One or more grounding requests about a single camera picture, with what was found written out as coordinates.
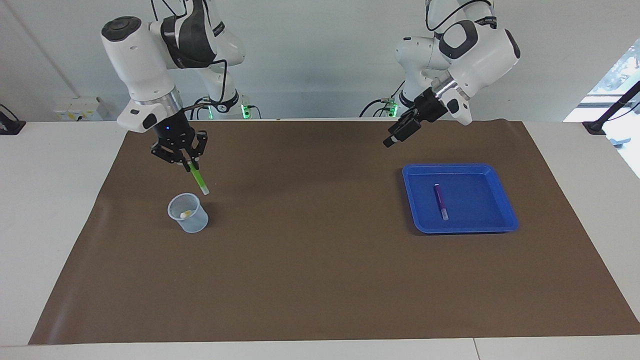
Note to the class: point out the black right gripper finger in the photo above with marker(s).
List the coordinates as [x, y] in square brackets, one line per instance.
[167, 156]
[197, 147]

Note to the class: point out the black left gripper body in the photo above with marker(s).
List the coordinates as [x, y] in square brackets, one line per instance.
[430, 106]

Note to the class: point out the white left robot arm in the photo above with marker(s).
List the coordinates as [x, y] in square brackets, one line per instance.
[480, 55]

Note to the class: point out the purple marker pen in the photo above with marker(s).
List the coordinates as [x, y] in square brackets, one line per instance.
[440, 200]

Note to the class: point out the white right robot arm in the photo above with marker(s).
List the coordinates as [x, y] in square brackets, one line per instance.
[135, 60]

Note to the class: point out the green marker pen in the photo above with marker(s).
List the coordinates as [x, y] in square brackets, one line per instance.
[200, 181]

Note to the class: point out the translucent plastic cup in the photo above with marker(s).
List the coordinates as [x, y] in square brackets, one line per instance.
[195, 225]

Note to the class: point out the yellow marker pen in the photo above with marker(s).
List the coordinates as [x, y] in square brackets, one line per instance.
[186, 214]

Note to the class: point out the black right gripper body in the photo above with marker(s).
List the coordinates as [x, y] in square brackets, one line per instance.
[172, 132]

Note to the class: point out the white wall socket box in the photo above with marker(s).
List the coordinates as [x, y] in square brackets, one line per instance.
[75, 109]

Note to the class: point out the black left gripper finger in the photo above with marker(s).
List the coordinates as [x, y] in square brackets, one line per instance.
[400, 137]
[407, 121]

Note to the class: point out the black table clamp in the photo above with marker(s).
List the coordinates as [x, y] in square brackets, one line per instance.
[10, 126]

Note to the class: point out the brown paper table mat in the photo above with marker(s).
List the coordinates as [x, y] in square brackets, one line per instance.
[310, 250]

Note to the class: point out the bright window pane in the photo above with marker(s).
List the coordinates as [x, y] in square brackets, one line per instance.
[625, 65]

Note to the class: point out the blue plastic tray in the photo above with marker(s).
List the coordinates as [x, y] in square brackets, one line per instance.
[480, 210]

